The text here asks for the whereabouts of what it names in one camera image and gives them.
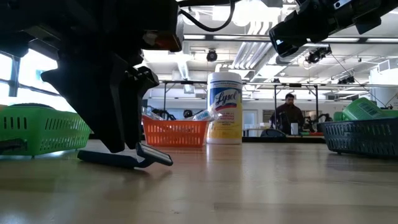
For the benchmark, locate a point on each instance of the window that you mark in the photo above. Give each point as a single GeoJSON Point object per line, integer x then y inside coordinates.
{"type": "Point", "coordinates": [31, 74]}

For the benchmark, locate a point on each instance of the silver ventilation duct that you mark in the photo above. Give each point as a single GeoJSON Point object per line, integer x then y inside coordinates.
{"type": "Point", "coordinates": [258, 53]}

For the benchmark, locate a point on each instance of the green plastic basket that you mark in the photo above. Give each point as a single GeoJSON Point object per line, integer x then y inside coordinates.
{"type": "Point", "coordinates": [43, 130]}

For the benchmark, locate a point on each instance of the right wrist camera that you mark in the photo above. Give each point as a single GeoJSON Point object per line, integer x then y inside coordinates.
{"type": "Point", "coordinates": [287, 37]}

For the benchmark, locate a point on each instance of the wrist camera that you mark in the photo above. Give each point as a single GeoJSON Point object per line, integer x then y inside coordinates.
{"type": "Point", "coordinates": [287, 37]}
{"type": "Point", "coordinates": [163, 37]}

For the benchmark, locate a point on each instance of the person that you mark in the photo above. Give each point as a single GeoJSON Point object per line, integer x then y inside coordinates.
{"type": "Point", "coordinates": [289, 115]}
{"type": "Point", "coordinates": [187, 113]}

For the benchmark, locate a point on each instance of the Lysol wipes canister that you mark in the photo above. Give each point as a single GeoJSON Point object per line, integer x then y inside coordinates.
{"type": "Point", "coordinates": [224, 105]}

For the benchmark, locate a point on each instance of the black aluminium table frame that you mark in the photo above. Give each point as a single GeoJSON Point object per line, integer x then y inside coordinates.
{"type": "Point", "coordinates": [280, 140]}

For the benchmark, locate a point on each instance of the orange plastic basket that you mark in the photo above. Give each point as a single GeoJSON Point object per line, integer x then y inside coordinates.
{"type": "Point", "coordinates": [174, 133]}

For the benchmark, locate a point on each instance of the black plastic basket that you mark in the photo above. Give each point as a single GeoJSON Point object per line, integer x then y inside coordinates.
{"type": "Point", "coordinates": [363, 137]}

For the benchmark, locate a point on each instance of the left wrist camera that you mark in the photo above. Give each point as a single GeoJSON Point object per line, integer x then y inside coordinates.
{"type": "Point", "coordinates": [163, 37]}

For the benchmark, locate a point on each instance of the black frame clamp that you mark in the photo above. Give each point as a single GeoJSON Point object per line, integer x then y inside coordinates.
{"type": "Point", "coordinates": [273, 133]}

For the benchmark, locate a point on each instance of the long ceiling light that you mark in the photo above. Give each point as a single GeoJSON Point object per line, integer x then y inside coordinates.
{"type": "Point", "coordinates": [382, 40]}
{"type": "Point", "coordinates": [342, 39]}
{"type": "Point", "coordinates": [194, 37]}

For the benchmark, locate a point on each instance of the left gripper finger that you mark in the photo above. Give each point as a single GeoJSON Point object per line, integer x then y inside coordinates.
{"type": "Point", "coordinates": [140, 93]}
{"type": "Point", "coordinates": [99, 99]}

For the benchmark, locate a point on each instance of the round black ceiling camera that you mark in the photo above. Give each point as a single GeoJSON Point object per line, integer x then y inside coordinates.
{"type": "Point", "coordinates": [211, 56]}

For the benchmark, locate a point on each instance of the small green bottle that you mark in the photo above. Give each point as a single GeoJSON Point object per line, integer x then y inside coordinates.
{"type": "Point", "coordinates": [391, 113]}
{"type": "Point", "coordinates": [339, 116]}
{"type": "Point", "coordinates": [363, 109]}

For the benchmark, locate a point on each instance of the white cup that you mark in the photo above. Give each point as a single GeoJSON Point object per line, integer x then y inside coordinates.
{"type": "Point", "coordinates": [293, 128]}

